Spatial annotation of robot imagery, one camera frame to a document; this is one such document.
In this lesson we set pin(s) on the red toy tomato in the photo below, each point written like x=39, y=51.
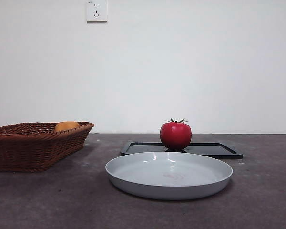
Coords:
x=176, y=136

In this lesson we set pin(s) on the grey round plate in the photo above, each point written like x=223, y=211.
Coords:
x=145, y=174

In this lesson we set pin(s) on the orange-yellow round toy food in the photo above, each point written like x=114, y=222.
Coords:
x=66, y=126

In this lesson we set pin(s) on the black rectangular tray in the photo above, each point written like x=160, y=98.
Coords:
x=217, y=150

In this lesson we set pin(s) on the brown wicker basket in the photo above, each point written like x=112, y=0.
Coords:
x=38, y=152

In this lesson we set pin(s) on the white wall socket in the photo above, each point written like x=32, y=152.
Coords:
x=96, y=12

